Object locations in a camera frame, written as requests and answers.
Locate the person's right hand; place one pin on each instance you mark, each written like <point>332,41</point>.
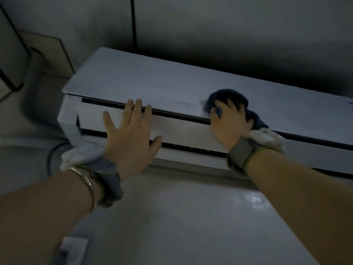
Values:
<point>229,126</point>

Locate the person's left hand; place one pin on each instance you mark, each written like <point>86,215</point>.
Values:
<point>129,146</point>

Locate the dark blue cleaning cloth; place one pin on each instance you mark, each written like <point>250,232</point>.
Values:
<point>231,95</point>

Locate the white air conditioner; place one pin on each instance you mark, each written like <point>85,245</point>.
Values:
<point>165,77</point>

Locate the person's left forearm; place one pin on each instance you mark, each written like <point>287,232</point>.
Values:
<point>41,226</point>

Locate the person's right forearm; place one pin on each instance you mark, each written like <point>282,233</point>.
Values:
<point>300,212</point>

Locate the grey insulated pipe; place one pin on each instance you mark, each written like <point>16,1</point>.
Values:
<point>33,88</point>

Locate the white wall socket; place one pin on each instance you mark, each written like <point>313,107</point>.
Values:
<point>74,248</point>

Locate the beige wall cover plate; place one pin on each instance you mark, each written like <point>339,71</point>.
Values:
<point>55,52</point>

